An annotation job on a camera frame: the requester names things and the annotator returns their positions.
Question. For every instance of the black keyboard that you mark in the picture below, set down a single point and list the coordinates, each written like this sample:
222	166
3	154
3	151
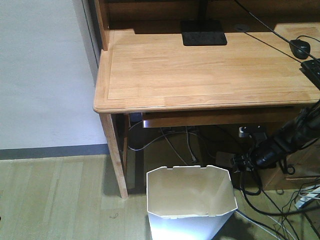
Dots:
311	69

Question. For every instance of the black computer mouse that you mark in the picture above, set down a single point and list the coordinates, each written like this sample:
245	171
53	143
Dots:
300	49

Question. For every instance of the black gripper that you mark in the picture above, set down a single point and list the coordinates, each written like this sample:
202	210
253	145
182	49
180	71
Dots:
265	155

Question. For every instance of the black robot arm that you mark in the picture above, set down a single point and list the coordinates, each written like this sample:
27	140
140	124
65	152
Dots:
298	134

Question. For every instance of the black monitor stand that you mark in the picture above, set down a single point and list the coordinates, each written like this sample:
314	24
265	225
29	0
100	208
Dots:
202	31

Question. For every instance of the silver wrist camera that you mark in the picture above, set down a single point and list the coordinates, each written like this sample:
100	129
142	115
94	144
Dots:
256	132

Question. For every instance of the white power strip right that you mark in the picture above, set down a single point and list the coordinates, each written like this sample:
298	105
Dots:
307	195

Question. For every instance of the wooden desk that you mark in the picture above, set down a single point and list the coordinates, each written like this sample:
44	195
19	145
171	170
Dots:
145	68

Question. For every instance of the white power strip under desk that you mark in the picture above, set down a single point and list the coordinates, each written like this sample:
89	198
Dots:
224	159

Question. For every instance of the wooden drawer cabinet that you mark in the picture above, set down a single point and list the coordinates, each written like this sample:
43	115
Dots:
307	168

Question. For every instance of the white plastic trash bin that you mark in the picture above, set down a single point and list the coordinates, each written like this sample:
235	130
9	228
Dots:
188	202

